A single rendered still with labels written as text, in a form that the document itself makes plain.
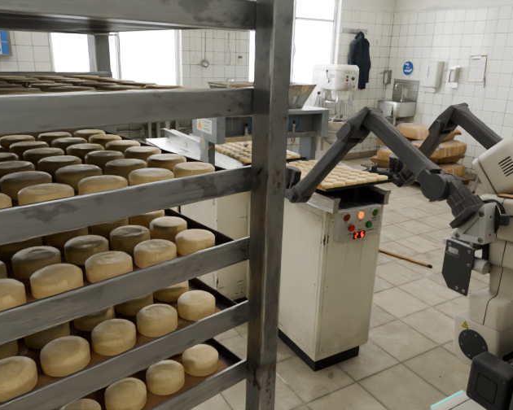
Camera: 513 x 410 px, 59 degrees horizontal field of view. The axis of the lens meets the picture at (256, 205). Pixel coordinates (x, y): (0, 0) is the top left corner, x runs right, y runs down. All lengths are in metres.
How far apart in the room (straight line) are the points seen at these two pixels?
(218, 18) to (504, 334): 1.36
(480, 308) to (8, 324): 1.39
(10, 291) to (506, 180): 1.29
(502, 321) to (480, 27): 5.27
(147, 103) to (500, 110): 5.99
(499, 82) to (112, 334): 6.02
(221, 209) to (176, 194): 2.01
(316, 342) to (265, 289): 1.69
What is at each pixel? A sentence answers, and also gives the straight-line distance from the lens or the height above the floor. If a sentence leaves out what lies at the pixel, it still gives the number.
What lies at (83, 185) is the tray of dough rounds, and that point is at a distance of 0.49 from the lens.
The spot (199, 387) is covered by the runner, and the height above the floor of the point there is 1.06.
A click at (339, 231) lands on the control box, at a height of 0.75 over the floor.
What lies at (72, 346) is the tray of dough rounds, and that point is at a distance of 0.56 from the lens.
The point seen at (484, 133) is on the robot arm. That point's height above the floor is 1.21.
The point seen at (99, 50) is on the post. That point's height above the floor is 1.46.
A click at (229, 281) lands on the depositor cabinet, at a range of 2.69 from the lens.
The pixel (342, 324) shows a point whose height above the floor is 0.25.
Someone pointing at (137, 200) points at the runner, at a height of 1.32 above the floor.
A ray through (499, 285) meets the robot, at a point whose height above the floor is 0.81.
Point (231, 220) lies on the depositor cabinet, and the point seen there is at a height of 0.59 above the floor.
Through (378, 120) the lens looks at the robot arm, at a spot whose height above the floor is 1.27.
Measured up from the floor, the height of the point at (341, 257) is 0.61.
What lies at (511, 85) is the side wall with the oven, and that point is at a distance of 6.26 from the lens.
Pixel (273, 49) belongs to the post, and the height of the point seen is 1.47.
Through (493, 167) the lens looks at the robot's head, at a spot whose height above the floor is 1.17.
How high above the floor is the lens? 1.46
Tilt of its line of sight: 18 degrees down
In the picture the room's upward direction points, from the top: 2 degrees clockwise
